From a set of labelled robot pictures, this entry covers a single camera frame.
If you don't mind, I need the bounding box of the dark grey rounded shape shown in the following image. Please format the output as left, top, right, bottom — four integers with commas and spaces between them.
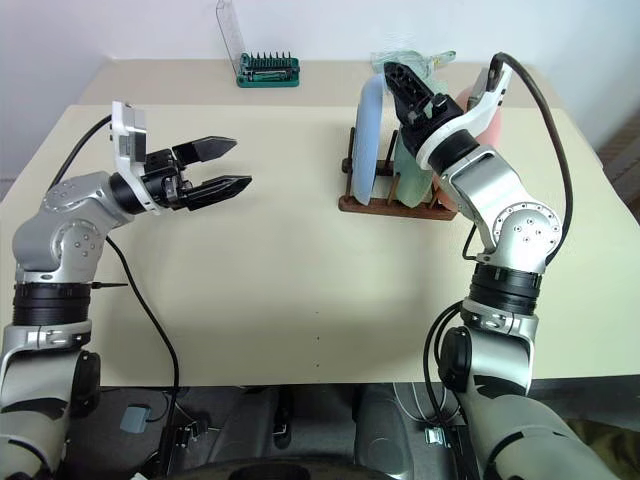
219, 387, 296, 464
354, 385, 416, 480

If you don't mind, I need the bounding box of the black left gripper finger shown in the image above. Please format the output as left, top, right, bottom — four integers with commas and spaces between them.
187, 174, 253, 212
170, 134, 238, 166

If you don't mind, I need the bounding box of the blue plate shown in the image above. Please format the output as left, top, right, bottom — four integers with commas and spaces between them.
352, 77, 390, 205

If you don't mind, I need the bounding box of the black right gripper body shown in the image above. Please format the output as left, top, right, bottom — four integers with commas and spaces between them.
394, 93, 464, 157

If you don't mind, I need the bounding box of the dark rounded robot body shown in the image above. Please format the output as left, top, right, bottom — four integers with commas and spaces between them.
182, 459, 401, 480

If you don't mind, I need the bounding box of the white cable loop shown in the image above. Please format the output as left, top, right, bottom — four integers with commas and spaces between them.
392, 383, 464, 426

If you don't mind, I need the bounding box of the green screwdriver bit set case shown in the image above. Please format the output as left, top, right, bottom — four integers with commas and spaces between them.
215, 0, 301, 90

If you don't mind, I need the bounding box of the small grey square box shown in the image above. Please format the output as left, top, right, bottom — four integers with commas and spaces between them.
119, 404, 153, 434

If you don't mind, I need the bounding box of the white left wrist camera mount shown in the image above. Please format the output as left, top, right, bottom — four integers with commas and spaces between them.
110, 101, 161, 216

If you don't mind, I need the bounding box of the green plate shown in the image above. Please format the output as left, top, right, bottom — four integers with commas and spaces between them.
391, 74, 454, 210

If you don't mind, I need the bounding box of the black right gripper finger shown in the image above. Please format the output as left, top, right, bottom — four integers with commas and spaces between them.
382, 60, 435, 120

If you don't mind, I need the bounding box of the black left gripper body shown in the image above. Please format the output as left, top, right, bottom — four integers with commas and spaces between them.
139, 147, 195, 211

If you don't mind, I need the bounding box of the brown wooden dish rack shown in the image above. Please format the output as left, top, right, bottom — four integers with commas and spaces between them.
338, 127, 459, 222

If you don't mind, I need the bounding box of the clear green dustpan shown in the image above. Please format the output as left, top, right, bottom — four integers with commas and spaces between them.
369, 48, 457, 96

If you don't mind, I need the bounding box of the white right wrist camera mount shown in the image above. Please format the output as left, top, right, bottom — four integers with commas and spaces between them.
414, 67, 514, 169

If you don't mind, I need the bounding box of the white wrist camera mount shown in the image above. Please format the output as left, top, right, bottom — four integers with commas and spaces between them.
110, 101, 161, 216
414, 67, 514, 169

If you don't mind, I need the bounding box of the cream table cover sheet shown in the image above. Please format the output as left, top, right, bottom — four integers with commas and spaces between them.
0, 103, 640, 389

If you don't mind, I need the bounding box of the small black clip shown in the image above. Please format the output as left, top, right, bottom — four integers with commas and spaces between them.
174, 422, 209, 449

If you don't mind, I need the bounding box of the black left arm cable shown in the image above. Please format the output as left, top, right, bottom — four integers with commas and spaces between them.
49, 113, 181, 474

